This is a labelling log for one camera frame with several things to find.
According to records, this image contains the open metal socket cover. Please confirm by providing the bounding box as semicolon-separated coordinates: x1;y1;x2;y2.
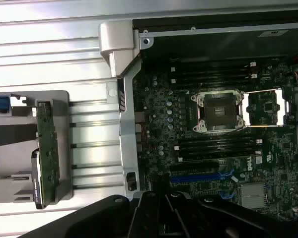
242;88;293;127

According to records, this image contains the blue disk carrier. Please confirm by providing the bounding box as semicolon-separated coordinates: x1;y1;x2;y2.
0;94;10;112

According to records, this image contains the grey parts rack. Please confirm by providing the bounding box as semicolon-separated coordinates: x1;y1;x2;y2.
0;89;72;201

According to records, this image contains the blue expansion slot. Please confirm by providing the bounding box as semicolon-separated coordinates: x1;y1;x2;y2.
170;173;226;184

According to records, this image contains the open black PC case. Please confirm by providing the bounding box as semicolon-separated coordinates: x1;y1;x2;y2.
98;13;298;219

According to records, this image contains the green motherboard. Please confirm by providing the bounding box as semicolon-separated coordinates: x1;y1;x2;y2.
135;57;298;219

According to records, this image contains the black expansion slot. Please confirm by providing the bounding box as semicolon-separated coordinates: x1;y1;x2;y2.
170;162;221;173

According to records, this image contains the CPU socket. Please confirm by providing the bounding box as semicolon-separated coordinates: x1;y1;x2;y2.
190;89;246;134

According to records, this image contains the silver chipset heatsink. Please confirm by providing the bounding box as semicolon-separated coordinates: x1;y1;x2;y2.
240;183;270;209

